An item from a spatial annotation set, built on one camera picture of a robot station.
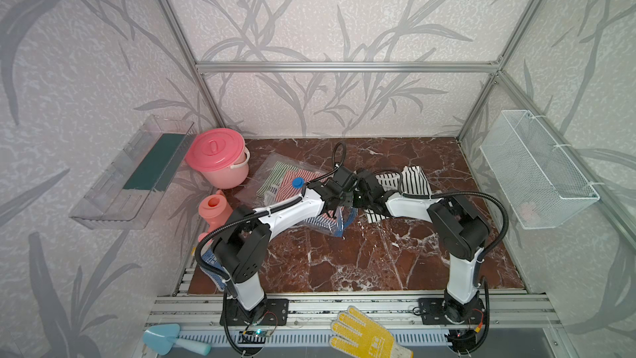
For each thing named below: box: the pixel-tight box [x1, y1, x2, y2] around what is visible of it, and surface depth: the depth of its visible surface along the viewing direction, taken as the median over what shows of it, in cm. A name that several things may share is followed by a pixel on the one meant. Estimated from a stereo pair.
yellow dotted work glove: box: [329, 305, 415, 358], surface depth 71 cm
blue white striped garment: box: [303, 213, 347, 238], surface depth 86 cm
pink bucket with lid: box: [185, 128, 251, 190], surface depth 94 cm
